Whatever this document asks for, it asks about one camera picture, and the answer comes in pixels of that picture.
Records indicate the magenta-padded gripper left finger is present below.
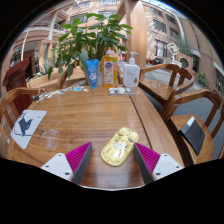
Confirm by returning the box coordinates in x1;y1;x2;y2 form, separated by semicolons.
40;142;93;185

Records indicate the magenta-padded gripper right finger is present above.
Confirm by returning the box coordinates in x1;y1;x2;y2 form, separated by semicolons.
133;142;184;185

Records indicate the white mouse pad, dark print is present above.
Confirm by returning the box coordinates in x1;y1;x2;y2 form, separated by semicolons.
9;109;48;150

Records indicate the black flat box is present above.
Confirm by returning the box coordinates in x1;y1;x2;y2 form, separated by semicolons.
179;115;206;157

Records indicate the wooden armchair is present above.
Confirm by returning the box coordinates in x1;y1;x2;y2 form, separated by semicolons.
138;63;196;108
161;89;224;166
55;66;88;90
0;87;46;158

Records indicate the small clear plastic pack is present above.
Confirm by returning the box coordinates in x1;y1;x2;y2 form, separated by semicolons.
108;86;140;96

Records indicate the white pump bottle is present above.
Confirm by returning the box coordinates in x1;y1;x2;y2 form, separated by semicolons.
122;51;141;89

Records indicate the blue squeeze tube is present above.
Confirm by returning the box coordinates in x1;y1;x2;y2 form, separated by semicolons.
85;58;100;90

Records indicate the yellow dish soap bottle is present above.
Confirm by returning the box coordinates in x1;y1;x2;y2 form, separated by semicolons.
101;47;120;89

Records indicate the white outdoor sculpture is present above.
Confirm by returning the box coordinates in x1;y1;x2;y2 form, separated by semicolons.
166;42;181;63

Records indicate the green potted plant, white pot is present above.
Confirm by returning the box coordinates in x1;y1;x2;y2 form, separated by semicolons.
46;12;134;86

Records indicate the dark red wooden pedestal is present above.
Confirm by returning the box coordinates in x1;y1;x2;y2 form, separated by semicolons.
2;57;32;93

